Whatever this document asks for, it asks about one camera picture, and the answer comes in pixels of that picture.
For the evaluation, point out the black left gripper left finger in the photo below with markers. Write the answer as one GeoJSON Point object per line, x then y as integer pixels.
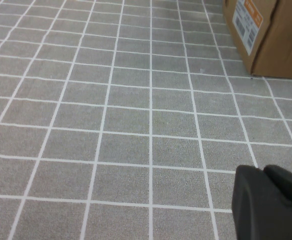
{"type": "Point", "coordinates": [256, 212]}

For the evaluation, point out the brown cardboard shoe box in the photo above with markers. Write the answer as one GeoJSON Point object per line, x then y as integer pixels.
{"type": "Point", "coordinates": [281, 50]}

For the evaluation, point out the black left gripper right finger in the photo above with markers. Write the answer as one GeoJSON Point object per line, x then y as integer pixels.
{"type": "Point", "coordinates": [291, 187]}

